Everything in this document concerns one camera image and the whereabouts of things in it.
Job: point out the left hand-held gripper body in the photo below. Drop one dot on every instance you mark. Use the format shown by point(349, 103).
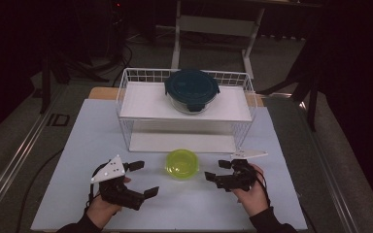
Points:
point(110, 170)

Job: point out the metal floor rail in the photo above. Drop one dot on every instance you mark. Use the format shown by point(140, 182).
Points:
point(16, 155)
point(330, 168)

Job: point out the glass container with teal lid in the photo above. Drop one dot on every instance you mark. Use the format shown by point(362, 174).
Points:
point(191, 85)

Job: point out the black stand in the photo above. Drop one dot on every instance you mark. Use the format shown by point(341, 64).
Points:
point(45, 81)
point(311, 97)

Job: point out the yellow-green plastic bowl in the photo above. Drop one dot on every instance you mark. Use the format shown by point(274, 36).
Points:
point(181, 163)

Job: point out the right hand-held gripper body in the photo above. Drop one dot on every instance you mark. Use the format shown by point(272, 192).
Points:
point(239, 178)

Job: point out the person's left hand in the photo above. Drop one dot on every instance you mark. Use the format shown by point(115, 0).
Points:
point(100, 210)

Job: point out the white desk frame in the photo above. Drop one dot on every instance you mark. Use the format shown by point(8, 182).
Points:
point(213, 25)

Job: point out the person's right hand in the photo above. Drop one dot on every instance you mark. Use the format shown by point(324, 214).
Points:
point(254, 199)

